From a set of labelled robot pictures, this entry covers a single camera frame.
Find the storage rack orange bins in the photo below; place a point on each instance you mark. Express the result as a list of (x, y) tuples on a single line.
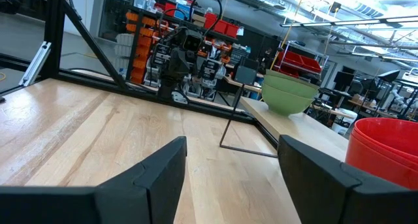
[(142, 51)]

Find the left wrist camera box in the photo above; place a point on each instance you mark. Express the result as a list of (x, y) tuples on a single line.
[(192, 41)]

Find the white round bucket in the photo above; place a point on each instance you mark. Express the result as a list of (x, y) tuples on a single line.
[(346, 119)]

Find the green bowl floral inside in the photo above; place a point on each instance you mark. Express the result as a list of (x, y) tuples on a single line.
[(287, 80), (285, 103), (287, 88)]

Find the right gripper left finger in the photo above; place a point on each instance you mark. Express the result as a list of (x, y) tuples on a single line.
[(124, 201)]

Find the black aluminium extrusion frame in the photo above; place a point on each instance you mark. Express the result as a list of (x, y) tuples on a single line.
[(55, 28)]

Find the metal rack red bins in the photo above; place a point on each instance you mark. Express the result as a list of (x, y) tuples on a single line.
[(297, 59)]

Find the silver aluminium extrusion bar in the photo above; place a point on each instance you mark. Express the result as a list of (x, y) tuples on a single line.
[(34, 64)]

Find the red plastic mini bowl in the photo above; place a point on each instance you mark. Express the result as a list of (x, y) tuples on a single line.
[(375, 147), (392, 136), (375, 165)]

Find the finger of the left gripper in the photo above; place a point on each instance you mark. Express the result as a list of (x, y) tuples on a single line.
[(161, 55), (209, 70)]

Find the black softbox lamp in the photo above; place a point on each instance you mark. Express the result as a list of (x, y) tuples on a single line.
[(388, 76)]

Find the long ceiling light strip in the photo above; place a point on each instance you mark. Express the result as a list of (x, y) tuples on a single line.
[(359, 21)]

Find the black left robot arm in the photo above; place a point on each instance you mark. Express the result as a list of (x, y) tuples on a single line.
[(170, 88)]

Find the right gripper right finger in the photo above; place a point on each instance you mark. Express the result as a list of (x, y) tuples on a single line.
[(326, 198)]

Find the wooden shelf riser black legs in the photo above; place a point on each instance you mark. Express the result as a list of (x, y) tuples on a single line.
[(294, 126)]

